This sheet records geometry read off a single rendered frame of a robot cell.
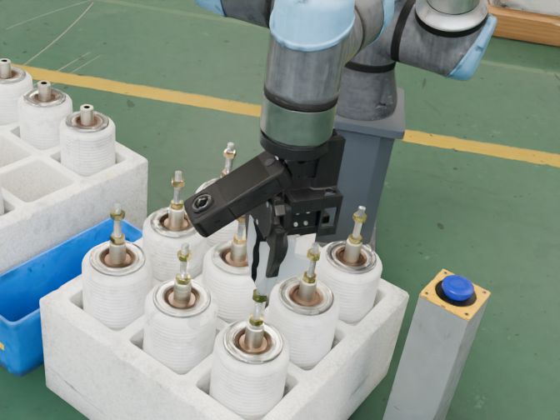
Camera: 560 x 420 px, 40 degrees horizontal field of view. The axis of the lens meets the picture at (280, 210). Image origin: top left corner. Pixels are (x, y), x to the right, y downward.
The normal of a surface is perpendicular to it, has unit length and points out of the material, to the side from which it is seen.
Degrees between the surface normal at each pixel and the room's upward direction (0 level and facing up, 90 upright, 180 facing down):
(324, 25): 88
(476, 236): 0
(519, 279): 0
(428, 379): 90
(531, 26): 90
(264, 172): 32
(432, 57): 114
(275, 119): 90
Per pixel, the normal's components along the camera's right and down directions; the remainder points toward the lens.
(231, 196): -0.40, -0.63
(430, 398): -0.58, 0.40
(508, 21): -0.12, 0.55
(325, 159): 0.36, 0.57
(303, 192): 0.12, -0.81
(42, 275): 0.79, 0.40
